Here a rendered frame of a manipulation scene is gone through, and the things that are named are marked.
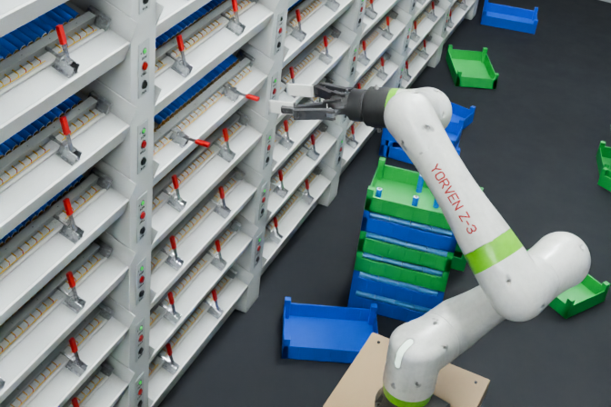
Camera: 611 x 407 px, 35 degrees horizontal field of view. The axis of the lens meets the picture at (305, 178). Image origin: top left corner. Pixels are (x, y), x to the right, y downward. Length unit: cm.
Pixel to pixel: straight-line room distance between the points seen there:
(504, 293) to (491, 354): 121
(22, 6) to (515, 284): 108
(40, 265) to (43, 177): 19
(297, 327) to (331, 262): 38
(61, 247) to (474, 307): 97
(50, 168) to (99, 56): 23
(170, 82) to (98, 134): 28
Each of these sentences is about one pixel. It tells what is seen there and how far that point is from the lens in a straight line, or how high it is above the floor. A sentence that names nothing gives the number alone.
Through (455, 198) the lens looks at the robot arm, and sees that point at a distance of 198.
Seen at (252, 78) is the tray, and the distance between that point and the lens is 261.
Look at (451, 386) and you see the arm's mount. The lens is 255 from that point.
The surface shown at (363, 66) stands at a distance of 360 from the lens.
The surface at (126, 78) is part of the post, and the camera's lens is 196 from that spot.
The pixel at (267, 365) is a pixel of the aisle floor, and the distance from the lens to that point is 298.
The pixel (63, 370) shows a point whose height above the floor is 51.
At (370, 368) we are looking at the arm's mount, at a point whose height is 33.
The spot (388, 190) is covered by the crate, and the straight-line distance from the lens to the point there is 308.
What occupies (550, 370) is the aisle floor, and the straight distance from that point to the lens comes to 320.
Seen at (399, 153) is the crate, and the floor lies 3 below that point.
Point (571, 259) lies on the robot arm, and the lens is 209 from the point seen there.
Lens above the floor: 209
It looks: 33 degrees down
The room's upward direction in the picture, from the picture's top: 7 degrees clockwise
